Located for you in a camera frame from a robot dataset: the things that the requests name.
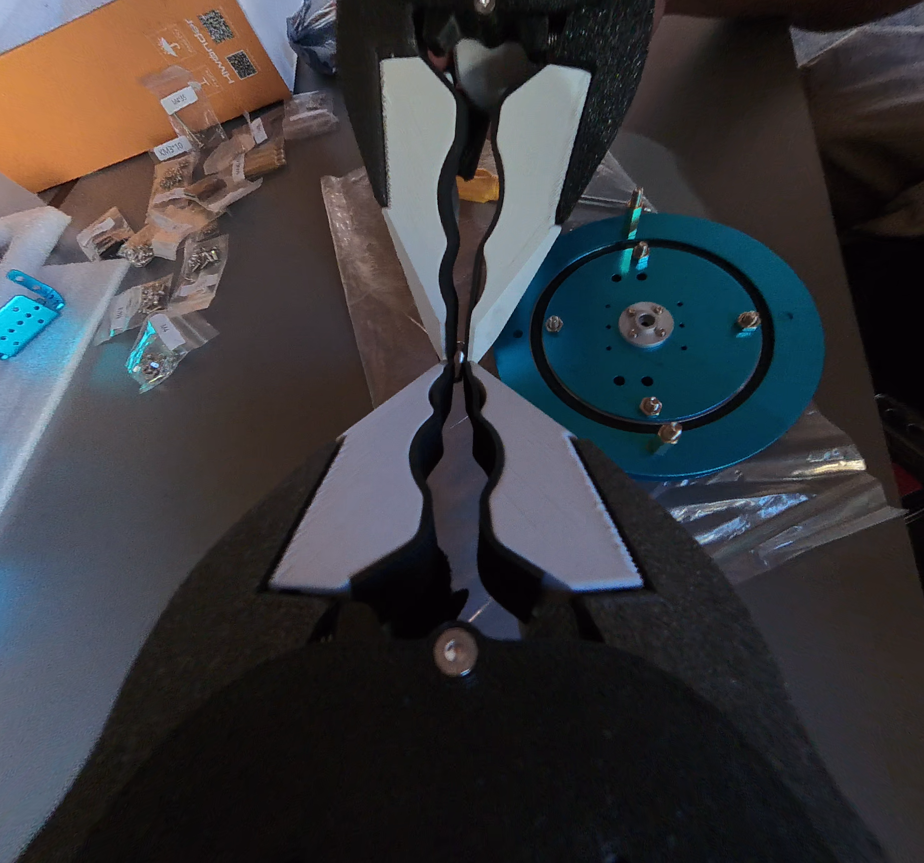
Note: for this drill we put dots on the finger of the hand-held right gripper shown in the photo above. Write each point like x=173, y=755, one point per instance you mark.
x=534, y=155
x=411, y=155

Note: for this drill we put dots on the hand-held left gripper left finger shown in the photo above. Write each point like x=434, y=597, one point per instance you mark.
x=346, y=516

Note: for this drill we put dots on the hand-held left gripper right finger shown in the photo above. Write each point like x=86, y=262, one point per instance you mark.
x=556, y=516

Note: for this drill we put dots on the blue metal turntable base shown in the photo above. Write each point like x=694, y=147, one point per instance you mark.
x=722, y=386

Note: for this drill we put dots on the grey desk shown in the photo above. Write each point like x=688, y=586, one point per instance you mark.
x=216, y=480

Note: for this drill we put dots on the crumpled dark plastic bag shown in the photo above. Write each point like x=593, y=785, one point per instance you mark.
x=317, y=33

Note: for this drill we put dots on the clear plastic bag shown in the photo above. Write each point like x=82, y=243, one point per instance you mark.
x=361, y=285

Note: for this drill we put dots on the pile of small screw bags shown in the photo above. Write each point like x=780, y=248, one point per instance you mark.
x=159, y=354

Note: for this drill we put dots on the orange cardboard box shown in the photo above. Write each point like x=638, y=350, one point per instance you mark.
x=108, y=83

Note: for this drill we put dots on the white packaging tray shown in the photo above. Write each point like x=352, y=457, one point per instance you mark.
x=43, y=408

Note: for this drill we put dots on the person's torso in pale shirt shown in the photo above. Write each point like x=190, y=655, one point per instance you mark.
x=866, y=119

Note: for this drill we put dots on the red and black case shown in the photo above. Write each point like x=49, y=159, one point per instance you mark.
x=906, y=444

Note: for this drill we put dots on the blue metal bracket block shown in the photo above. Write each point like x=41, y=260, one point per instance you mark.
x=29, y=318

